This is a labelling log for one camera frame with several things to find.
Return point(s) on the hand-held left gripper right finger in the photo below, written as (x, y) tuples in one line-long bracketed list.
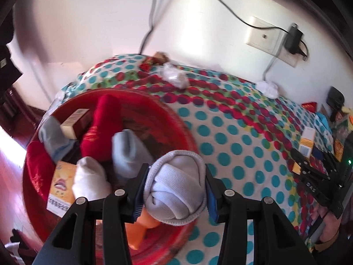
[(212, 200)]

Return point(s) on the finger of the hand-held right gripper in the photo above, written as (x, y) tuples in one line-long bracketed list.
[(329, 163), (300, 161)]

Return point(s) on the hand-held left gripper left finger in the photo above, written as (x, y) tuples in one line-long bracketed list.
[(138, 198)]

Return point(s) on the large yellow carton box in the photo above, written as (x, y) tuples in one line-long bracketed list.
[(306, 140)]

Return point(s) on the orange rubber animal toy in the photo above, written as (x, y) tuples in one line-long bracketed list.
[(140, 226)]

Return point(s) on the white grey sock ball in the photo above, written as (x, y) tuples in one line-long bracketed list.
[(176, 187)]

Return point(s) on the light blue sock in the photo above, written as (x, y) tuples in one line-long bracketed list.
[(129, 154)]

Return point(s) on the white sock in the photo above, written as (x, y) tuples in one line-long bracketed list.
[(91, 176)]

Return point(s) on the red basin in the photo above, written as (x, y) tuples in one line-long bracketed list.
[(168, 127)]

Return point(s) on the yellow carton box with barcode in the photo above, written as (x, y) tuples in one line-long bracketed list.
[(59, 187)]

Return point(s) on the small tan carton box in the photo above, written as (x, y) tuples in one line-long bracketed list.
[(74, 121)]

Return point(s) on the blue grey sock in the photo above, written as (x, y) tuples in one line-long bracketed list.
[(52, 139)]

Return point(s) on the person's right forearm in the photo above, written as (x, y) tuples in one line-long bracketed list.
[(339, 251)]

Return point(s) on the person's right hand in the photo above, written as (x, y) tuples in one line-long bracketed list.
[(329, 229)]

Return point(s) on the white cloth with blue dots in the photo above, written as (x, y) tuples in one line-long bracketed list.
[(322, 121)]

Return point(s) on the red snack packet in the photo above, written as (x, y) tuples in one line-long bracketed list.
[(309, 107)]

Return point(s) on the colourful polka dot tablecloth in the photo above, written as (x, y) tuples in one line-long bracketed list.
[(242, 143)]

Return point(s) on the crumpled white paper ball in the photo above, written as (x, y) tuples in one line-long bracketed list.
[(267, 87)]

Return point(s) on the black power adapter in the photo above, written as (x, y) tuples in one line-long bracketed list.
[(293, 38)]

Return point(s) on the crumpled white plastic wrap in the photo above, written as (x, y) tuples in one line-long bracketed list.
[(175, 74)]

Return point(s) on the small red packet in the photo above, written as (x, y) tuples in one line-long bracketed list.
[(146, 65)]

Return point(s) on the small brown object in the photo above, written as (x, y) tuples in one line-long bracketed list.
[(161, 57)]

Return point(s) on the beige wall power socket plate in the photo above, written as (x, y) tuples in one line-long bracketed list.
[(289, 59)]

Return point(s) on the beige wall antenna socket plate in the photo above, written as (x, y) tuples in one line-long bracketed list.
[(262, 34)]

